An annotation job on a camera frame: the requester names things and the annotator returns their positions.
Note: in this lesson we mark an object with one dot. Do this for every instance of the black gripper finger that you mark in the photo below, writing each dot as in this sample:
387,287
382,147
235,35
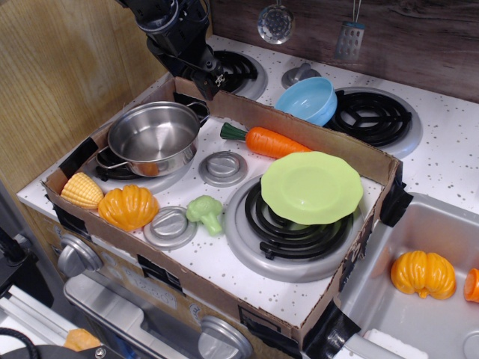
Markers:
209,84

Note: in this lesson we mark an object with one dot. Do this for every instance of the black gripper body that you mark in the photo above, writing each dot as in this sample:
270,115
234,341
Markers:
181,45

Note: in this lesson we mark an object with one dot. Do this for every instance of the green toy broccoli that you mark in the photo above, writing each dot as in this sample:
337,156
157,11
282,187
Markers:
206,209

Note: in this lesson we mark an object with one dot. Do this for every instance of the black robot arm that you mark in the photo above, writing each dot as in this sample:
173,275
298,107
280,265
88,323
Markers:
168,11

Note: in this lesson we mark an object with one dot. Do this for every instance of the stainless steel pot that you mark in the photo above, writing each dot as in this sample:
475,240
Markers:
155,139

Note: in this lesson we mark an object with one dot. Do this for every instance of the back left black burner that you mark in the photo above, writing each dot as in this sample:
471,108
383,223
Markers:
243,75

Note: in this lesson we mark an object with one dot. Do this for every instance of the black burner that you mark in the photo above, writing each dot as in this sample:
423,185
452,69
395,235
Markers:
378,118
243,75
109,171
281,249

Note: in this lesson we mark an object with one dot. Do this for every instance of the orange toy carrot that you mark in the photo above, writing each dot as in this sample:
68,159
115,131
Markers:
263,141

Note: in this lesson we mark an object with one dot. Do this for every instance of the silver stove knob back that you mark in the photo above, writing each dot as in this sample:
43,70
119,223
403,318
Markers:
297,74

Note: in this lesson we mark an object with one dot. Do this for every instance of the silver stove knob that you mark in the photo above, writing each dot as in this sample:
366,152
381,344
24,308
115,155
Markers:
223,169
170,229
297,74

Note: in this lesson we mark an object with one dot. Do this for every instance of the silver stove knob centre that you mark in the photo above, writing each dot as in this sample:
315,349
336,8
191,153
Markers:
223,169

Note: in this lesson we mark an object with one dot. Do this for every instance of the silver strainer ladle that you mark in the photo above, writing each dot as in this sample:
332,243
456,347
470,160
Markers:
275,24

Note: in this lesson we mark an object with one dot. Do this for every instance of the light blue plastic bowl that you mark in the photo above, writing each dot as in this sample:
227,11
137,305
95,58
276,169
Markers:
313,100

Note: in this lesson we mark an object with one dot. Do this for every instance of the front left black burner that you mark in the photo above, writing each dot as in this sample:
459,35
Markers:
109,171

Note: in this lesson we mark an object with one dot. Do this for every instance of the light green plastic plate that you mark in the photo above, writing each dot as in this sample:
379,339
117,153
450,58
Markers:
311,188

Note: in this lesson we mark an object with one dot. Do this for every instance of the grey toy spatula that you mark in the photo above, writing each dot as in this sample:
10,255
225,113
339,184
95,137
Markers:
351,35

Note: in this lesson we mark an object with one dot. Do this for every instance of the orange toy pumpkin half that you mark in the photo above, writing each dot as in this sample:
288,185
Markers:
129,208

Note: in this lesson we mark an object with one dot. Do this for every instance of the silver stove knob front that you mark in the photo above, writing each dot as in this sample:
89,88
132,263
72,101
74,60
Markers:
170,229

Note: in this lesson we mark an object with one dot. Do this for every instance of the yellow toy corn cob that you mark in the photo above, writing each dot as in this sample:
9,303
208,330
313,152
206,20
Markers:
82,191

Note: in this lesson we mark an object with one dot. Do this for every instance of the back right black burner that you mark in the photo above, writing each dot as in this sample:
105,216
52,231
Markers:
378,118

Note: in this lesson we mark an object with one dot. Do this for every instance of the front right black burner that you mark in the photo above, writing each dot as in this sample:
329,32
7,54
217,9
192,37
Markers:
281,249

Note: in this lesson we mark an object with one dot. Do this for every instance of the silver oven knob left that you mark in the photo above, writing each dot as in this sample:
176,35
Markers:
77,257

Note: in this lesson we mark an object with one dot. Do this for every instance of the silver oven knob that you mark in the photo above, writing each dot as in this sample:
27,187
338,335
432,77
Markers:
219,339
77,257

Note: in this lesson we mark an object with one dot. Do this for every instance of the silver oven knob right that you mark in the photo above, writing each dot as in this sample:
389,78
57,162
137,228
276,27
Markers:
219,339

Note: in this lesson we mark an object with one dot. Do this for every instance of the orange toy piece bottom left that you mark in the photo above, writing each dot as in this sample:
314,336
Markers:
80,339

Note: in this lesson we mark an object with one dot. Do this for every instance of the orange toy pumpkin in sink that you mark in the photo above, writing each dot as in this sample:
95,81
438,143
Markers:
426,274

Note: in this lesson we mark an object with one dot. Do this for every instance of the orange toy piece at edge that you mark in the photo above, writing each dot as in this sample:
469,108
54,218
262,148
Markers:
470,289

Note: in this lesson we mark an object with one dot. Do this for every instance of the silver toy sink basin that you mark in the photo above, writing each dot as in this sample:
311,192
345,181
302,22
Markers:
441,328

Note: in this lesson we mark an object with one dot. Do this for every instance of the silver oven door handle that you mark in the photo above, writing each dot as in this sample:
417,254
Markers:
117,314

